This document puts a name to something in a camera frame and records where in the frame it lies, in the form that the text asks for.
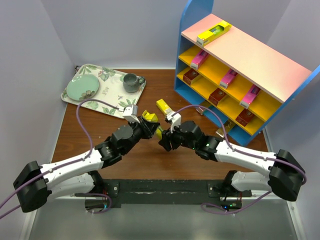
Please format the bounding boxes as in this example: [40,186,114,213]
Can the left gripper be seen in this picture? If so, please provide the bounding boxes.
[122,115,159,155]

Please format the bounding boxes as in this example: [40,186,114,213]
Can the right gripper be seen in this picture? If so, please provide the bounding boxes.
[158,121,197,152]

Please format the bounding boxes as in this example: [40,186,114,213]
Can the yellow toothpaste box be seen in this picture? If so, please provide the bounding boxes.
[196,20,232,47]
[142,110,163,140]
[156,99,173,116]

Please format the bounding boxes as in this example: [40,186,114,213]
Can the teal green tea toothpaste box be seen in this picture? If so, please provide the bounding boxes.
[215,119,236,138]

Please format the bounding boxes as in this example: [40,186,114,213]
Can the red 3D toothpaste box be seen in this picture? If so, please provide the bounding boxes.
[208,88,227,106]
[235,108,255,127]

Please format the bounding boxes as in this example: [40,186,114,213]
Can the dark red toothpaste box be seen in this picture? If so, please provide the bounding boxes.
[182,69,201,85]

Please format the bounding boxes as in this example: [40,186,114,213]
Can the small pink toothpaste box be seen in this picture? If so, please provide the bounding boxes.
[219,68,238,89]

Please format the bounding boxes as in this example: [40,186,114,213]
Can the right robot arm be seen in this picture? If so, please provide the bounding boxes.
[159,121,306,202]

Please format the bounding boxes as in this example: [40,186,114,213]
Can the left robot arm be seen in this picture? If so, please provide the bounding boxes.
[13,116,160,213]

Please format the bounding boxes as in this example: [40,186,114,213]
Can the blue shelf with coloured boards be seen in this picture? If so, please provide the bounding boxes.
[174,0,320,146]

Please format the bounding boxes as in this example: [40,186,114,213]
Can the floral leaf print tray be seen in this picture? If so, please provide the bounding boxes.
[60,64,146,119]

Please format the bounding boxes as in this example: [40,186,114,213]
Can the grey ceramic mug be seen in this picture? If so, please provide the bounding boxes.
[122,73,146,93]

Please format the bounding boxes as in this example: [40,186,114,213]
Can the mint green ceramic plate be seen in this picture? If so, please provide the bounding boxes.
[66,74,100,101]

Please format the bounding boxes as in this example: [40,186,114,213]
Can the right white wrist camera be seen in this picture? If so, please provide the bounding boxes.
[165,111,182,133]

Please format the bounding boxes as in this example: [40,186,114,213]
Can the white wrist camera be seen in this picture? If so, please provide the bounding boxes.
[118,104,140,123]
[165,111,182,133]

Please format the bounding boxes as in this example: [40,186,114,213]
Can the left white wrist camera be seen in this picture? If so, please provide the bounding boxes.
[118,104,140,123]

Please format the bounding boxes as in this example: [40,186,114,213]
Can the black mounting base plate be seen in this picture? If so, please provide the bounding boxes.
[90,179,252,208]

